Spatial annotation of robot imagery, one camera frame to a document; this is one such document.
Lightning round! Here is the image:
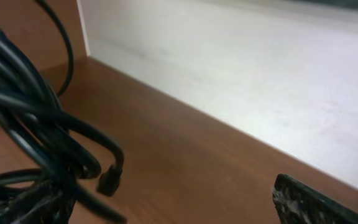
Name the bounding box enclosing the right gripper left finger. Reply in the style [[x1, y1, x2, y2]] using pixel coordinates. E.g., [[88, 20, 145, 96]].
[[0, 180, 76, 224]]

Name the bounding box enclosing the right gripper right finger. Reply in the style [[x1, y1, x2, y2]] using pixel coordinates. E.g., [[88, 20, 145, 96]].
[[272, 174, 358, 224]]

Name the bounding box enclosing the black USB cable bundle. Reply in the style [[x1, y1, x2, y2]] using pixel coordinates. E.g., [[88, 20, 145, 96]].
[[0, 0, 129, 224]]

